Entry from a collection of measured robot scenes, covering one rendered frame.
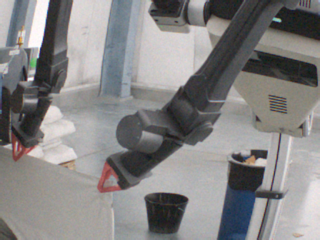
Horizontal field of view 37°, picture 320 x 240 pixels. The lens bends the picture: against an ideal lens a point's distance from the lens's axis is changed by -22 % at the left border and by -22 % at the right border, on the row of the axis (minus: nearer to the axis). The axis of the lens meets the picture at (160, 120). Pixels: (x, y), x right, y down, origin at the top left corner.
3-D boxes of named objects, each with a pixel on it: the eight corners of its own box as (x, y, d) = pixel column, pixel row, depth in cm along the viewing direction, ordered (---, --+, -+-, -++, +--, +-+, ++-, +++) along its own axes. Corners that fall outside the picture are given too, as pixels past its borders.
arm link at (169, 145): (192, 145, 107) (179, 119, 110) (170, 139, 102) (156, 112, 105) (164, 166, 110) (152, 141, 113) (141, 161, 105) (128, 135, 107)
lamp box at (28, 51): (35, 77, 146) (39, 46, 145) (27, 78, 142) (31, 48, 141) (19, 76, 149) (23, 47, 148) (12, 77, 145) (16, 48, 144)
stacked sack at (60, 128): (79, 136, 496) (80, 119, 494) (41, 147, 435) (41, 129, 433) (45, 128, 514) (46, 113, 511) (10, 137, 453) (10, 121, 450)
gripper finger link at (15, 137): (3, 153, 124) (13, 124, 121) (15, 148, 131) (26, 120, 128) (18, 171, 123) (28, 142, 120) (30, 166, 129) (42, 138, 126)
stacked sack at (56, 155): (79, 163, 500) (79, 146, 498) (43, 174, 440) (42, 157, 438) (46, 153, 517) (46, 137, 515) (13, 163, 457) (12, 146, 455)
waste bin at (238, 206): (278, 234, 362) (297, 153, 351) (261, 258, 316) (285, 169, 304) (223, 230, 381) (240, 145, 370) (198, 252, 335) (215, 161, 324)
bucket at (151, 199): (191, 227, 390) (196, 196, 386) (174, 238, 363) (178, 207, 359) (153, 220, 402) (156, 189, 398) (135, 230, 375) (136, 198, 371)
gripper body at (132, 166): (103, 160, 107) (129, 137, 105) (127, 152, 117) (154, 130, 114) (123, 188, 106) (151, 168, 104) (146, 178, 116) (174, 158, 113)
